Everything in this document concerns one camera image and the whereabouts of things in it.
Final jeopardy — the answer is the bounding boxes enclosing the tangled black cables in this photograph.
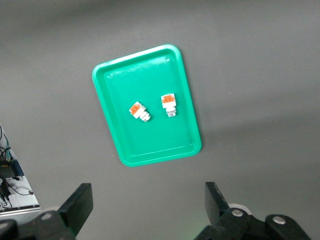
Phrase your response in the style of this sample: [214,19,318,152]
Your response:
[0,123,35,208]

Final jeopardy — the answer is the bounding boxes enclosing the green plastic tray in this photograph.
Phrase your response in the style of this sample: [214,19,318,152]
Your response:
[91,44,202,168]

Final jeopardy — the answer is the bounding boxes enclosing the white button with orange block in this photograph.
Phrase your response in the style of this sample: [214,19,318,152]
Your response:
[128,101,152,123]
[160,93,178,118]

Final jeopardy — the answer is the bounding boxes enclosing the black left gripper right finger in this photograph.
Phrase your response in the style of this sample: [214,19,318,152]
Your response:
[193,181,313,240]

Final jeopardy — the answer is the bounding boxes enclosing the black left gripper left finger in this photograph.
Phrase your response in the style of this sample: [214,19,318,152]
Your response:
[0,183,94,240]

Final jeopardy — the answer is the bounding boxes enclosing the black electronics box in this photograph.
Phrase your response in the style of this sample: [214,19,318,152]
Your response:
[0,160,16,179]

